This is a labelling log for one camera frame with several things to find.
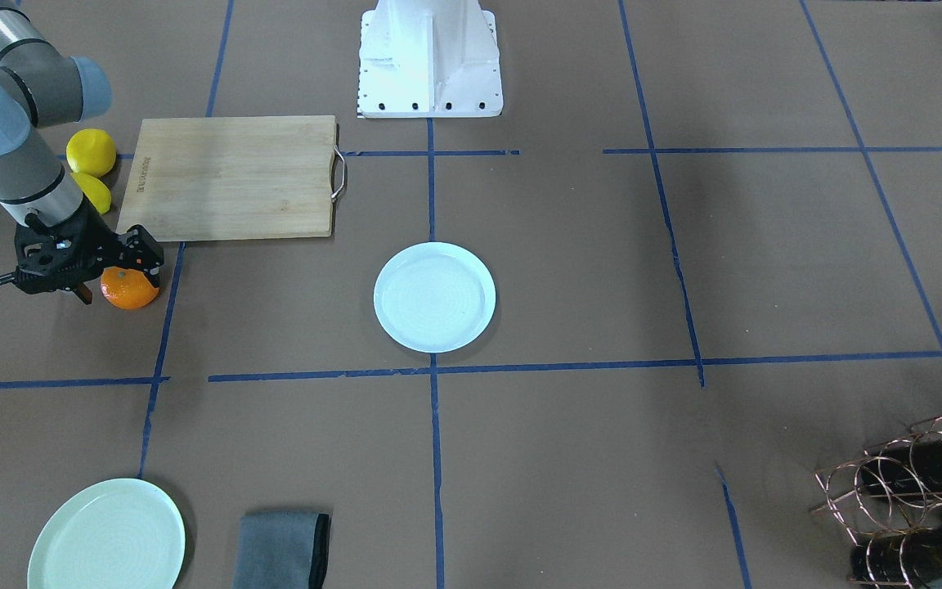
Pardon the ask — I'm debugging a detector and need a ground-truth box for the pale green plate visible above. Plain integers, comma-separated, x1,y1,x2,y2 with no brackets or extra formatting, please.
26,478,186,588

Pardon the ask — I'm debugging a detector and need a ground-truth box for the dark grey folded cloth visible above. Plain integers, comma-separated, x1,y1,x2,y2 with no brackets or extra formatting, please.
231,510,332,588

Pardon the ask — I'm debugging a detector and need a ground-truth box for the brown glass bottle middle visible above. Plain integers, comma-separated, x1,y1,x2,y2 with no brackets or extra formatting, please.
860,439,942,496

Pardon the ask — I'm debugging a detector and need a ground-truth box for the copper wire bottle rack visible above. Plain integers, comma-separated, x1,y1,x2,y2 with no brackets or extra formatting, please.
814,415,942,588

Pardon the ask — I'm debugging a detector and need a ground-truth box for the yellow lemon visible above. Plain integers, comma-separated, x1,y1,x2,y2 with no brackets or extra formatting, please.
65,129,119,178
71,172,113,215

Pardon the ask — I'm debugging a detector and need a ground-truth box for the light blue plate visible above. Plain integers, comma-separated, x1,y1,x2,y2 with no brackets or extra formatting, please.
371,241,497,353

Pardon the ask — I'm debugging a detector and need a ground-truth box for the orange mandarin fruit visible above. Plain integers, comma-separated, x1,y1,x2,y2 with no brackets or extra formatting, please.
100,266,160,310

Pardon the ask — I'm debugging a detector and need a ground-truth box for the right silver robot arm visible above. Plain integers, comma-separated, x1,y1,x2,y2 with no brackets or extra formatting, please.
0,1,164,304

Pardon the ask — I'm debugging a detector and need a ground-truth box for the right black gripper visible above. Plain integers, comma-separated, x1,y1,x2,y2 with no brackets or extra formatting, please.
14,209,164,306

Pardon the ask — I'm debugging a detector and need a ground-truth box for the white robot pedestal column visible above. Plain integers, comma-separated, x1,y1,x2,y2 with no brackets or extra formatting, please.
357,1,505,119

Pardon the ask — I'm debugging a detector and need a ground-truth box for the brown glass bottle front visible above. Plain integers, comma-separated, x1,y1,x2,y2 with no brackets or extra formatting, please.
850,527,942,588

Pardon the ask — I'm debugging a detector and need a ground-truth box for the brown glass bottle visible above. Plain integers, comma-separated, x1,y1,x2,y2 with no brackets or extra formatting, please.
850,527,942,588
860,439,942,496

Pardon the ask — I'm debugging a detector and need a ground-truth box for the bamboo cutting board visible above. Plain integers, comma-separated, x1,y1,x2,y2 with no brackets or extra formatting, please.
117,115,347,242

